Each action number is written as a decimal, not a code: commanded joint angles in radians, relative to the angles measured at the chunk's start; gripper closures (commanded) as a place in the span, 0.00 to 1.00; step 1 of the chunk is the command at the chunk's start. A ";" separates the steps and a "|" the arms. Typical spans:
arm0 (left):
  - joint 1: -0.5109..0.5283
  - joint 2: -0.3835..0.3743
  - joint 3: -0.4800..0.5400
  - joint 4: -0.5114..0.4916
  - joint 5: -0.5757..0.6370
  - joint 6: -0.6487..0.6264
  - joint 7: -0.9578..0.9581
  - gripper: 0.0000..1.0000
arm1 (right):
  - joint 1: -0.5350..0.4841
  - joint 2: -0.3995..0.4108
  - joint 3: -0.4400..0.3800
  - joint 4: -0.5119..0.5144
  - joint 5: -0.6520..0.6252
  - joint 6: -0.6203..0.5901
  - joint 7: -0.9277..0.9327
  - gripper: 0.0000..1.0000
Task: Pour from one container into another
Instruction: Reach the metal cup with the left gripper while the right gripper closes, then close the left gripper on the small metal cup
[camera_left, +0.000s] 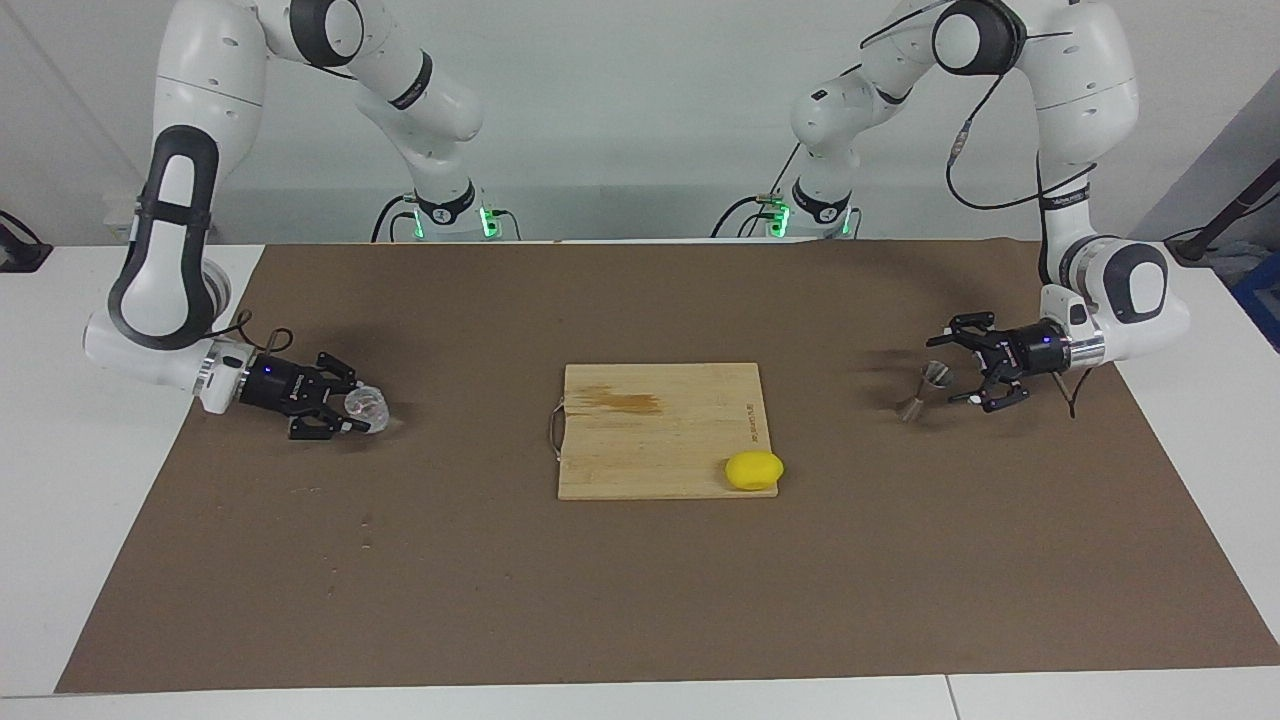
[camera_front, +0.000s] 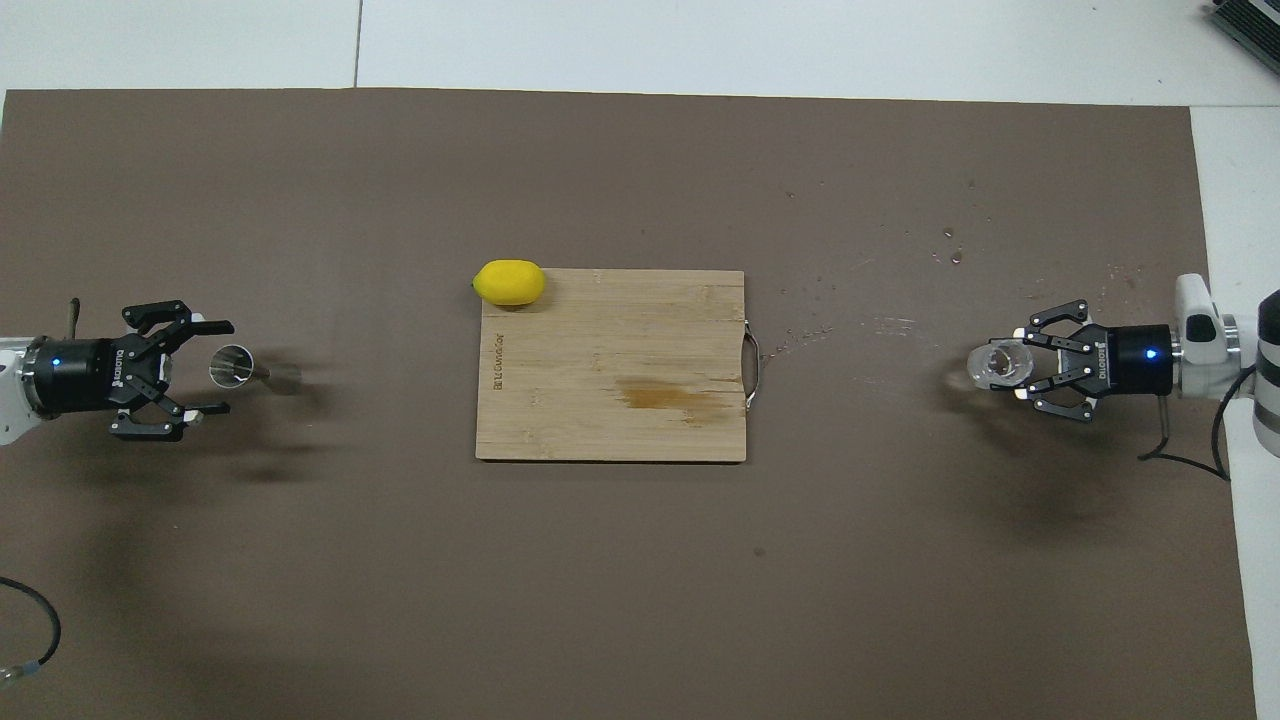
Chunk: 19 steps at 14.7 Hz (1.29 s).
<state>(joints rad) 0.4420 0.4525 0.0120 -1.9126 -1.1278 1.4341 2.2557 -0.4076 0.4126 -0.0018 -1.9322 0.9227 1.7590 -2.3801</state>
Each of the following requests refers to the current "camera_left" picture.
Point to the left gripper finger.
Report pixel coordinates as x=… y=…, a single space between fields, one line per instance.
x=1005 y=395
x=972 y=322

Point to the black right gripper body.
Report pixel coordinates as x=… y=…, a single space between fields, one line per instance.
x=270 y=387

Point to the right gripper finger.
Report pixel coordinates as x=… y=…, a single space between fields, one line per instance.
x=338 y=364
x=315 y=425

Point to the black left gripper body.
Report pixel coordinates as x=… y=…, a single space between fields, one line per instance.
x=1040 y=350

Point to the clear glass cup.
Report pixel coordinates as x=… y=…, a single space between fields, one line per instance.
x=368 y=405

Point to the steel double jigger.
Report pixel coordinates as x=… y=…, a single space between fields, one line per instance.
x=910 y=408

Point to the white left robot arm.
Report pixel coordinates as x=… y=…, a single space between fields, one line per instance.
x=1090 y=90

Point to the black stand pole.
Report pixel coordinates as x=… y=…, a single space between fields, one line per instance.
x=1190 y=248

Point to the blue box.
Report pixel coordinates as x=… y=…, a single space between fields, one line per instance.
x=1262 y=300

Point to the brown table mat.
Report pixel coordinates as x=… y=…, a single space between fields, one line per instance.
x=500 y=600

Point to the yellow lemon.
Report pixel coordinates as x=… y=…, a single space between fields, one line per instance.
x=752 y=470

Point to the wooden cutting board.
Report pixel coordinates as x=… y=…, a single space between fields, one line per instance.
x=650 y=450

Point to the black clamp mount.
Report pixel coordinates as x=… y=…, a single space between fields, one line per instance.
x=20 y=255

